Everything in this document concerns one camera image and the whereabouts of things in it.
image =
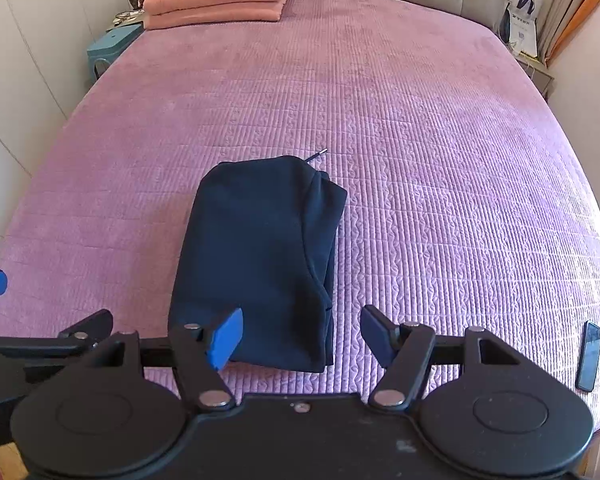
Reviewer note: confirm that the white shopping bag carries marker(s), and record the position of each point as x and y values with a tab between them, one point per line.
522	30

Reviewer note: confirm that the grey bedside table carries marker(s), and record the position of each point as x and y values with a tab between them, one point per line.
540	75

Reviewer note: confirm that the teal stool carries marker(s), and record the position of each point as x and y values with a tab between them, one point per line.
112	45

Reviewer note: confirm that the beige curtain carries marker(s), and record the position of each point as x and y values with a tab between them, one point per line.
565	5

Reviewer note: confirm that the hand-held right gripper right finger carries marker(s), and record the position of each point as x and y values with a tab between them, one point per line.
377	332

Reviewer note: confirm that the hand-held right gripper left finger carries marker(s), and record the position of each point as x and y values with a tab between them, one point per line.
225	337

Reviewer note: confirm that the navy blue hoodie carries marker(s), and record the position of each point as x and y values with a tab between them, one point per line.
255	250

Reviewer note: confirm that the black smartphone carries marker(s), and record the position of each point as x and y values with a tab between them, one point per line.
589	357

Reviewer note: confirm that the purple quilted bedspread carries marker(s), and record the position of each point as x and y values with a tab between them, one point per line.
430	160

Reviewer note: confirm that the folded pink duvet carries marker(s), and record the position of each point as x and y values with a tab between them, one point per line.
215	5

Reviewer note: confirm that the cluttered bedside table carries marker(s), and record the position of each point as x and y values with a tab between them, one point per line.
125	19

